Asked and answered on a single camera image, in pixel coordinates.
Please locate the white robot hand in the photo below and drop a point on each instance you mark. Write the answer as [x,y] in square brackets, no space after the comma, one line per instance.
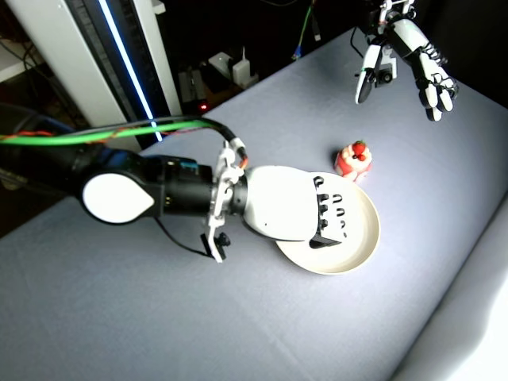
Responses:
[278,198]
[409,39]

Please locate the toy strawberry cream cake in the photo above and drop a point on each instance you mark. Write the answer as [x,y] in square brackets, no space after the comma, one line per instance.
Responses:
[353,162]

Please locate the white round plate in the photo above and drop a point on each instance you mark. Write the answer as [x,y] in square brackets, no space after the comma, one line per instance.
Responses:
[353,254]

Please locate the white power adapter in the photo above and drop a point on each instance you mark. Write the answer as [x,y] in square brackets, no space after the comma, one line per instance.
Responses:
[244,71]

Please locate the black power strip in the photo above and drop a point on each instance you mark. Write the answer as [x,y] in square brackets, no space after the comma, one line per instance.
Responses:
[190,87]

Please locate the small white box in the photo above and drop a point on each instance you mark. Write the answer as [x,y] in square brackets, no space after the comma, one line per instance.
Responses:
[220,63]

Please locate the grey table cloth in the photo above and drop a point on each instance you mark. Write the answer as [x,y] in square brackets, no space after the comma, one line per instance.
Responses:
[158,317]

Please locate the white column with blue light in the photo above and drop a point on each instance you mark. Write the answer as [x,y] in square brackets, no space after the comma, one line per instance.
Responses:
[59,59]

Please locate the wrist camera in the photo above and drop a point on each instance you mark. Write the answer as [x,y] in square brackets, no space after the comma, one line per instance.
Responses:
[384,77]
[222,240]

